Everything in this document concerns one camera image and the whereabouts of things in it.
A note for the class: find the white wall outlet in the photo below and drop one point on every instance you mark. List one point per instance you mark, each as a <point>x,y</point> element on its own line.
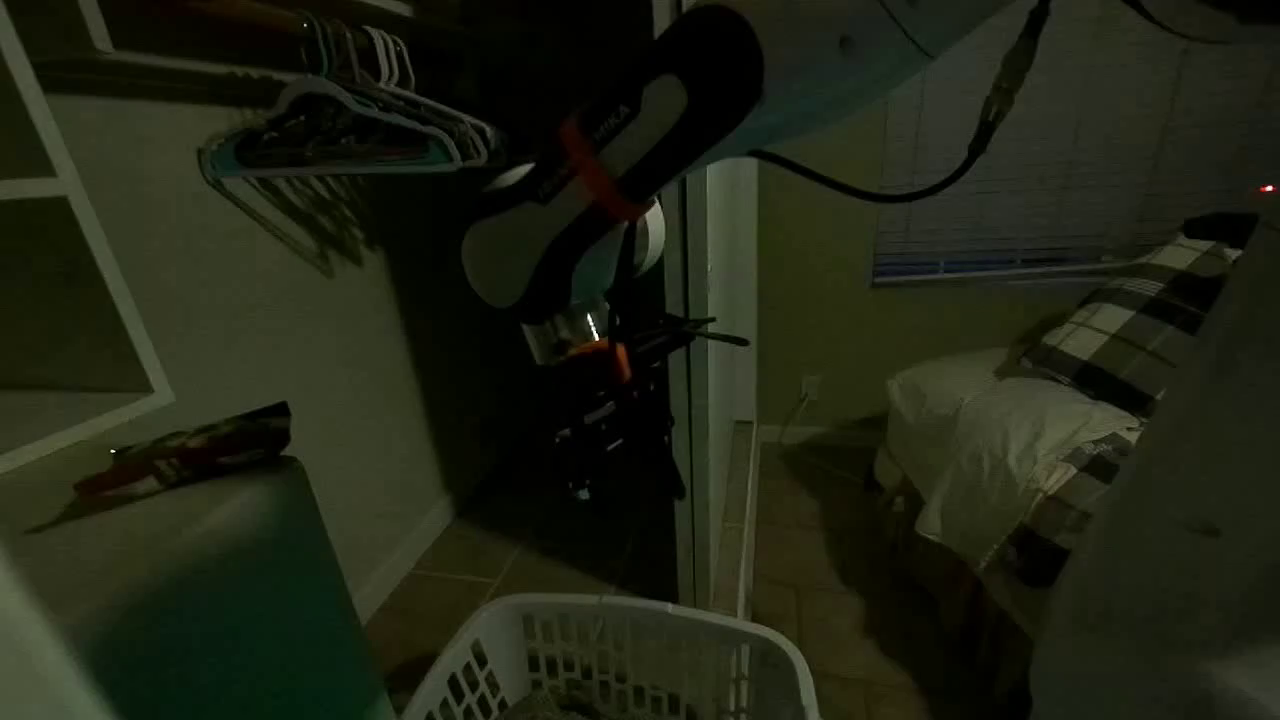
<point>810,390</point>

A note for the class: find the black white plaid pillow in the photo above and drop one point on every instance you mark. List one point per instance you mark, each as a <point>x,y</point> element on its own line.
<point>1120,325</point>

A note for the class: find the white door frame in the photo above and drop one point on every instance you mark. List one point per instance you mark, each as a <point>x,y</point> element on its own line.
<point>724,335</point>

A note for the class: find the dark cloth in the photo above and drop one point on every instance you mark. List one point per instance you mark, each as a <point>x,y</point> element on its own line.
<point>186,449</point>

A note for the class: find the plaid bed blanket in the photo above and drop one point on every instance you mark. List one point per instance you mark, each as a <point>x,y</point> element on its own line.
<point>1067,512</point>

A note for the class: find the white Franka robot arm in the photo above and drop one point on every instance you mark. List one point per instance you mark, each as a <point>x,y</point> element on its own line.
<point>825,55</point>

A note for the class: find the bed with white sheet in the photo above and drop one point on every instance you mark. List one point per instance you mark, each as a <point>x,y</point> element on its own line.
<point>986,440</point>

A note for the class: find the white plastic laundry basket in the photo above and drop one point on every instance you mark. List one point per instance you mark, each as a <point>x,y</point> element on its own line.
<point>627,655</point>

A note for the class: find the white plastic clothes hanger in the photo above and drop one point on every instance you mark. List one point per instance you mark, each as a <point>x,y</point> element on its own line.
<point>427,101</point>

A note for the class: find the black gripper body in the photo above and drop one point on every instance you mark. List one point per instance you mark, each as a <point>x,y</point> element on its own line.
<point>615,415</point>

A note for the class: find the wooden closet rod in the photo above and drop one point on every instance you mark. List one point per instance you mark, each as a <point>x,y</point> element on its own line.
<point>226,14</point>

